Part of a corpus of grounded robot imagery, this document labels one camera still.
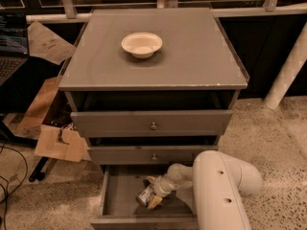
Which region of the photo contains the grey drawer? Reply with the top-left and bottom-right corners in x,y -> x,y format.
91,165 -> 199,230
88,145 -> 218,165
71,110 -> 232,138

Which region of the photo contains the grey top drawer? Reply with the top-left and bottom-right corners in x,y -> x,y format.
71,110 -> 232,138

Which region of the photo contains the clear plastic bottle white cap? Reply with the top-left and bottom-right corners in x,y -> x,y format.
136,181 -> 154,207

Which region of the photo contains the black laptop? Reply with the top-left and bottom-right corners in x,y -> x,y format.
0,12 -> 30,85

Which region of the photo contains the white diagonal post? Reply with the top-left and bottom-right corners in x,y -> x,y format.
264,23 -> 307,109

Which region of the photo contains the black cable on floor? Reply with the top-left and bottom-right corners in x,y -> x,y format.
0,140 -> 30,230

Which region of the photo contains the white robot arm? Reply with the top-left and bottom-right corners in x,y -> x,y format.
147,150 -> 263,230

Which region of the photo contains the grey middle drawer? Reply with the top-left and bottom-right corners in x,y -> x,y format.
88,145 -> 218,165

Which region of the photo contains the black table leg base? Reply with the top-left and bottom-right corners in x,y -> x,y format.
0,115 -> 50,183

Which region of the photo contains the white horizontal rail pipe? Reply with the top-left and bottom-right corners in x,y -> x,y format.
26,3 -> 307,24

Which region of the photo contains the grey drawer cabinet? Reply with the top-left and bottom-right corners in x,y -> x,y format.
59,7 -> 250,174

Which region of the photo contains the grey bottom drawer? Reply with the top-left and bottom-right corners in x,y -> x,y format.
91,165 -> 199,230

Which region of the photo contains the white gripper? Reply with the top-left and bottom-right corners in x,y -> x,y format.
146,174 -> 176,210

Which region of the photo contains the crumpled brown paper sheet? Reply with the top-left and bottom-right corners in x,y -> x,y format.
28,21 -> 76,65

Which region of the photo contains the brown cardboard box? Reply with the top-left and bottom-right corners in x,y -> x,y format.
17,77 -> 90,162

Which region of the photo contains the brass top drawer knob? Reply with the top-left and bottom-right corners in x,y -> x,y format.
150,122 -> 157,130

